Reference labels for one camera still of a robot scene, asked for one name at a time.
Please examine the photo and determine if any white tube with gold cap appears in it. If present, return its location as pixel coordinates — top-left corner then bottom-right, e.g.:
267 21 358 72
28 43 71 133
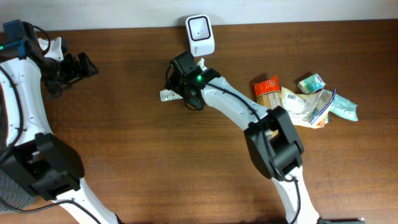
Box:
160 89 183 102

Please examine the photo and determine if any white barcode scanner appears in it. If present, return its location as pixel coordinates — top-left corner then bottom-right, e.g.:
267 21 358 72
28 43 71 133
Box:
185 14 215 57

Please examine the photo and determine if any grey plastic basket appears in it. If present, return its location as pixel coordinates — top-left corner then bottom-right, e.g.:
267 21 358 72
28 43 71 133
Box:
0 170 35 209

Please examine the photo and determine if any orange spaghetti packet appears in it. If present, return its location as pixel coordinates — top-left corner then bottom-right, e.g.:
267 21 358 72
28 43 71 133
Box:
252 75 284 139

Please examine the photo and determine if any cream chips bag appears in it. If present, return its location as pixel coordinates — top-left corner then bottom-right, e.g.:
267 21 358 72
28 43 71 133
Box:
280 87 336 129

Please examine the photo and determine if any teal wet wipes pack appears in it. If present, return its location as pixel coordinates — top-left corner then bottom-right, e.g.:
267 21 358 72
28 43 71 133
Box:
330 94 358 122

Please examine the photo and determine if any teal tissue pack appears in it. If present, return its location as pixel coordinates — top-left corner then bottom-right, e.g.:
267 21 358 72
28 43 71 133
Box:
297 73 326 94

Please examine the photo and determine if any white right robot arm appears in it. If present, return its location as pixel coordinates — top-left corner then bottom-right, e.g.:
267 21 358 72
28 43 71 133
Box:
165 52 321 223

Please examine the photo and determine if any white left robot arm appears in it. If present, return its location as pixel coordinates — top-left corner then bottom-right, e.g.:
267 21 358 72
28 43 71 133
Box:
1 20 120 223

